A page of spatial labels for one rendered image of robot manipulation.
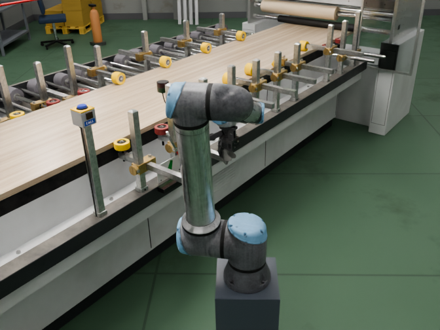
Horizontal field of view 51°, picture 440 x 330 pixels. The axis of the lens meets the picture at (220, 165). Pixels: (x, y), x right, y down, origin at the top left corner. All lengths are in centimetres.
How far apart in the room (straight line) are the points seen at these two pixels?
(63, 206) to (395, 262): 196
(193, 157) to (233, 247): 42
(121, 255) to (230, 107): 151
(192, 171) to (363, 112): 341
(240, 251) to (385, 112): 306
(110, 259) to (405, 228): 194
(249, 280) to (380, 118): 305
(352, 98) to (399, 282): 234
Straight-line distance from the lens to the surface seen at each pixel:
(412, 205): 366
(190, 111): 143
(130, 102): 288
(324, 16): 463
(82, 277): 260
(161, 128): 249
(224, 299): 186
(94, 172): 208
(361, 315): 272
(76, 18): 897
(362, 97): 478
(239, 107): 144
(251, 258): 179
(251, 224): 177
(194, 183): 160
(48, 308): 256
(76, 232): 212
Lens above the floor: 191
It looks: 29 degrees down
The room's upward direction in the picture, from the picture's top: 1 degrees counter-clockwise
